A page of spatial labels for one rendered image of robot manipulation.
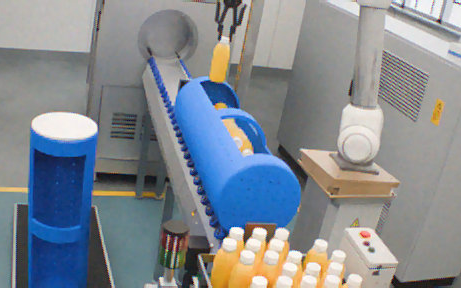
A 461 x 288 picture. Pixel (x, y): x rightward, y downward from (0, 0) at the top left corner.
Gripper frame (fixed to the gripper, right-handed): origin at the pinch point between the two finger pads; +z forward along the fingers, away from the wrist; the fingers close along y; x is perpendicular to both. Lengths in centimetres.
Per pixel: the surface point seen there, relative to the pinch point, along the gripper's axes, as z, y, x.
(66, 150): 47, 61, 24
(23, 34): 113, 122, -431
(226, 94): 29.9, -8.2, -9.9
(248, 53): 23, -32, -65
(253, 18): 3, -31, -65
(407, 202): 90, -138, -29
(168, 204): 93, 7, -21
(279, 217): 42, -8, 76
